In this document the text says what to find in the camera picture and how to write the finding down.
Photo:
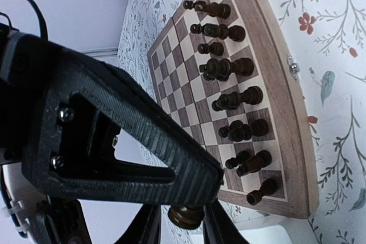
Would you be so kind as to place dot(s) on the wooden chess board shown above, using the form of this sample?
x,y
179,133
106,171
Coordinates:
x,y
187,98

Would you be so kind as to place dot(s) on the white plastic compartment tray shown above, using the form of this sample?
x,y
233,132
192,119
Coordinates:
x,y
271,235

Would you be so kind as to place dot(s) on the dark pawn sixteenth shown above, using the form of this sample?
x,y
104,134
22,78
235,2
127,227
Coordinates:
x,y
186,217

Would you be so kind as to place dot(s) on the dark pawn thirteenth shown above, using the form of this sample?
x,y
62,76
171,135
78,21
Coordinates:
x,y
215,48

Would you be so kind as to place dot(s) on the dark pawn fifteenth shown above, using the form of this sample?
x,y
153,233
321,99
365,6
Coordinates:
x,y
239,159

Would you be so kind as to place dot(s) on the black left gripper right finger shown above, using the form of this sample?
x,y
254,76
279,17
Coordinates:
x,y
218,228

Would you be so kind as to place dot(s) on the dark chess piece eleventh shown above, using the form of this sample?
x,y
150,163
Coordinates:
x,y
245,132

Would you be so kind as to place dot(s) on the dark pawn fourteenth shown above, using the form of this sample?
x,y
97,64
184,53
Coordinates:
x,y
208,77

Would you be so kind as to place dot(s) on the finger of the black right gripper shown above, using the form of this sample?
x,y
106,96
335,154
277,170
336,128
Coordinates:
x,y
97,134

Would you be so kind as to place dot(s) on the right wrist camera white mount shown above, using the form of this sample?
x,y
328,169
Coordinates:
x,y
54,220

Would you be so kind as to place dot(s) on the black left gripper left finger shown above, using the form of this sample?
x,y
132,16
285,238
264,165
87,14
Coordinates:
x,y
145,228

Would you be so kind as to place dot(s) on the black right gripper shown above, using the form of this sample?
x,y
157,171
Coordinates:
x,y
24,78

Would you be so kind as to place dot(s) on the dark pawn twelfth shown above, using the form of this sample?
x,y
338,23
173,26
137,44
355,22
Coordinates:
x,y
196,29

